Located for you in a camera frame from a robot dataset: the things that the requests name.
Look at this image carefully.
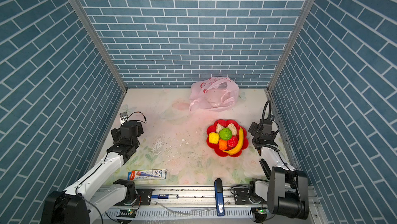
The aluminium front rail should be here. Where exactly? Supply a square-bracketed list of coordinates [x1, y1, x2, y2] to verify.
[86, 184, 267, 211]

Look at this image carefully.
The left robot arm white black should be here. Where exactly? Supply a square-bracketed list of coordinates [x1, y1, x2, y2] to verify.
[40, 120, 144, 224]

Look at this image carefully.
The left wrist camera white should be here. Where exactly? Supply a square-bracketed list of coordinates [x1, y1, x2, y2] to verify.
[120, 112, 129, 125]

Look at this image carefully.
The green circuit board left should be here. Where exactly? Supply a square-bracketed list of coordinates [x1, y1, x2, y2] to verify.
[117, 208, 136, 219]

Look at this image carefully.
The green circuit board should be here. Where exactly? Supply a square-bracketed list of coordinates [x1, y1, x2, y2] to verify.
[251, 207, 271, 217]
[117, 208, 136, 219]

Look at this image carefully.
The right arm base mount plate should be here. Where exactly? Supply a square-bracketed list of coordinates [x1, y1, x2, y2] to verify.
[230, 186, 266, 205]

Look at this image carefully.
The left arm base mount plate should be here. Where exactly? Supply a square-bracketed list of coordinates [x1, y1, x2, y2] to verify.
[135, 188, 153, 206]

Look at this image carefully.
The yellow lemon fruit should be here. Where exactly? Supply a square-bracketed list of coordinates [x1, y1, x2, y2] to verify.
[208, 132, 220, 144]

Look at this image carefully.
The yellow banana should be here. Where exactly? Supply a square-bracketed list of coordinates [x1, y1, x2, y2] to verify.
[223, 127, 245, 155]

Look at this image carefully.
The toothpaste box white blue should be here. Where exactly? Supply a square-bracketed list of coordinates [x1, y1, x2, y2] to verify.
[127, 169, 167, 181]

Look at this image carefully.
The black remote-like object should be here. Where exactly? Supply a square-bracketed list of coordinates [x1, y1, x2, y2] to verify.
[259, 159, 271, 180]

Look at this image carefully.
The blue black stapler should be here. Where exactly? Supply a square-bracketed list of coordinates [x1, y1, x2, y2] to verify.
[214, 178, 225, 216]

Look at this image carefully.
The green circuit board right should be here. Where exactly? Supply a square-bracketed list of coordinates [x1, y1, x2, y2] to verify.
[251, 207, 271, 217]

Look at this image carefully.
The orange fruit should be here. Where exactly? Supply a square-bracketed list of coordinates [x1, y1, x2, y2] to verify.
[218, 139, 228, 151]

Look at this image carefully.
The green fruit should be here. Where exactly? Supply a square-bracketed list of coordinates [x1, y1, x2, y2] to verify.
[219, 128, 233, 141]

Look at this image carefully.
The red apple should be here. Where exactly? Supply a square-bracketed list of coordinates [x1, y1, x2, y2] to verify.
[227, 136, 239, 150]

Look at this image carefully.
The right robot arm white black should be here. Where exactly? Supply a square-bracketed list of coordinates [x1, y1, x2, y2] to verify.
[248, 120, 309, 219]

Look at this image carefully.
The pink plastic fruit bag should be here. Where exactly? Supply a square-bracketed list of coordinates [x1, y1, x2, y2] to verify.
[189, 77, 239, 112]

